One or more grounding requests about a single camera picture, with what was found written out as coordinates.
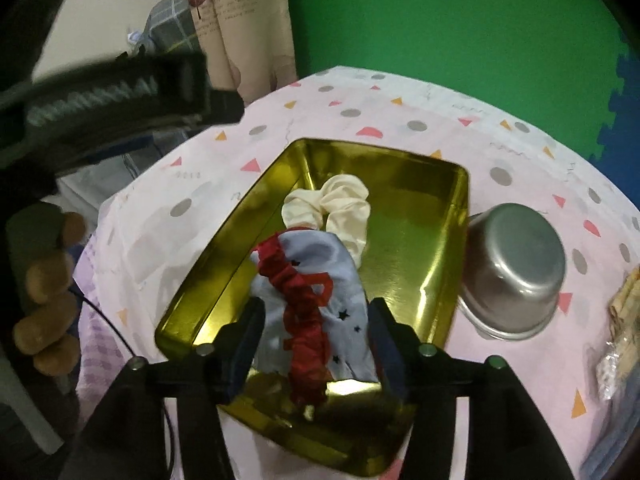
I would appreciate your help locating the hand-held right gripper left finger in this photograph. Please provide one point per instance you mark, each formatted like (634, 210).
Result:
(245, 352)

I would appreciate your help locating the grey plaid cloth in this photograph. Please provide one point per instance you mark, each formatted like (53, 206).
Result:
(170, 15)

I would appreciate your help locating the light blue star cloth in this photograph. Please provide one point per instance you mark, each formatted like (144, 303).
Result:
(320, 255)

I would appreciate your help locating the person's left hand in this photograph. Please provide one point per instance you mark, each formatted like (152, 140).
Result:
(47, 280)

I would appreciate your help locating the blue foam mat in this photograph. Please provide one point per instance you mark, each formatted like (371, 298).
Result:
(625, 125)

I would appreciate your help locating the green foam mat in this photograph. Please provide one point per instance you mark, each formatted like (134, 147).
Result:
(450, 20)

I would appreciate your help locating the cream satin scrunchie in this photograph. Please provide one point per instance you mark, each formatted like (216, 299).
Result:
(345, 210)

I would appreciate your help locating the beige folded cloth stack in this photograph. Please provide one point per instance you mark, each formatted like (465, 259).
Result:
(630, 305)

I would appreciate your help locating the pink patterned tablecloth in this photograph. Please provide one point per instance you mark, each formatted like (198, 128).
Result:
(400, 110)

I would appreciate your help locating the stainless steel bowl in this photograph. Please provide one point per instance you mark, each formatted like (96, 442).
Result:
(515, 260)

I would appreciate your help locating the purple checked cloth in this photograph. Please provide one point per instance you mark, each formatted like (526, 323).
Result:
(100, 350)

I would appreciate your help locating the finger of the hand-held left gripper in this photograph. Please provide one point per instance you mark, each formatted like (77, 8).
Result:
(225, 105)

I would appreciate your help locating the beige printed bag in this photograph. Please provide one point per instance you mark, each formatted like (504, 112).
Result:
(240, 10)

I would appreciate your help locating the gold metal tin box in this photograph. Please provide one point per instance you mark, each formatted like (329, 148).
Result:
(410, 230)

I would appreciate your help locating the red scrunchie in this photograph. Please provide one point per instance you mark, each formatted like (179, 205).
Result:
(300, 320)

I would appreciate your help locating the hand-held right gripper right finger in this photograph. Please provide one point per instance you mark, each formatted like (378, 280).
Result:
(387, 355)

